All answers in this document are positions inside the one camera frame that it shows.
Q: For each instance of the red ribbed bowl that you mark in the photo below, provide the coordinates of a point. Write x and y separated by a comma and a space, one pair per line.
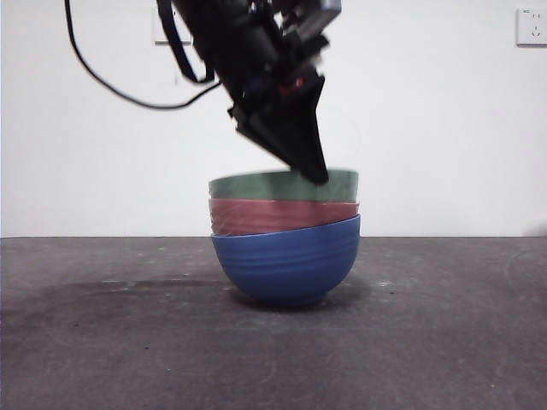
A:
265, 215

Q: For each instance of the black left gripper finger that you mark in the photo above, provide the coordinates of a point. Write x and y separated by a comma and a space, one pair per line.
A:
260, 136
305, 141

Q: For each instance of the white wall socket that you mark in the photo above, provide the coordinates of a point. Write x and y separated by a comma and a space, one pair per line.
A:
532, 27
183, 34

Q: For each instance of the blue ribbed bowl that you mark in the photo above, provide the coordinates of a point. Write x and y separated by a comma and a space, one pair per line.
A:
286, 265

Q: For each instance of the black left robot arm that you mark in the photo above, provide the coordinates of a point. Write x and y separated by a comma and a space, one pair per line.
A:
239, 42

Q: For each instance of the green ribbed bowl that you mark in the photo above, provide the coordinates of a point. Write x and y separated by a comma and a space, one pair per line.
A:
256, 188

